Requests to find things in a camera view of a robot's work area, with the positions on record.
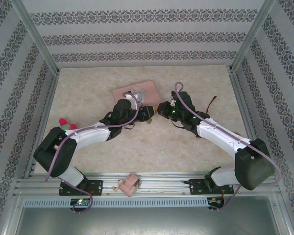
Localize aluminium frame post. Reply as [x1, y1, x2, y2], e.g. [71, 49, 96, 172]
[229, 0, 277, 72]
[11, 0, 61, 74]

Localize left aluminium frame post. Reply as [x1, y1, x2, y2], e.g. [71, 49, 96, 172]
[11, 0, 61, 74]

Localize pink toy with beige handle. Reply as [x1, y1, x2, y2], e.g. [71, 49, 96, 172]
[112, 172, 142, 197]

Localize red wire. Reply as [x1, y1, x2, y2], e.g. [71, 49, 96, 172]
[207, 95, 218, 111]

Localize right aluminium side rail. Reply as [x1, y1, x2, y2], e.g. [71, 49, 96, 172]
[229, 70, 270, 176]

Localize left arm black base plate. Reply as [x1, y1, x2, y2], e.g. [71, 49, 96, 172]
[58, 180, 103, 196]

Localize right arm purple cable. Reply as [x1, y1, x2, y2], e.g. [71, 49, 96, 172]
[173, 82, 283, 213]

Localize left aluminium side rail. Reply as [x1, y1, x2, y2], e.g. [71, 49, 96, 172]
[23, 72, 61, 179]

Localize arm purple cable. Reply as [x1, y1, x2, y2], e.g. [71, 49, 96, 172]
[173, 82, 283, 213]
[44, 92, 140, 215]

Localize white pink plush toy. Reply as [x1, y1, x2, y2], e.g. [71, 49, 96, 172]
[58, 117, 78, 131]

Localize grey metal sheet panel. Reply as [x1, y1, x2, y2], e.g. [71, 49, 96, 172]
[14, 207, 290, 235]

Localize aluminium front rail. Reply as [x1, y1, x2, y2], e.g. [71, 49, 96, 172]
[13, 172, 280, 197]

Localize aluminium side rail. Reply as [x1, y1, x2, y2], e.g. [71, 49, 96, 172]
[23, 72, 61, 179]
[229, 70, 270, 176]

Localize left circuit board with LED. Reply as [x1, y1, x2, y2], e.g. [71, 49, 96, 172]
[71, 198, 91, 207]

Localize grey slotted cable duct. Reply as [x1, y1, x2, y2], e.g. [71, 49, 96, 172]
[23, 198, 209, 209]

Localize right aluminium frame post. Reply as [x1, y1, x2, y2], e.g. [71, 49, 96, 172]
[229, 0, 277, 72]

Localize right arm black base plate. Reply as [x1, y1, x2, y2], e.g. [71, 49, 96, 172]
[188, 178, 235, 196]

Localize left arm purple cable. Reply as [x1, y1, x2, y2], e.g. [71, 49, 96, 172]
[44, 92, 140, 215]

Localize pink tin with couple print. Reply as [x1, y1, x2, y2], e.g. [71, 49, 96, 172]
[112, 80, 162, 105]

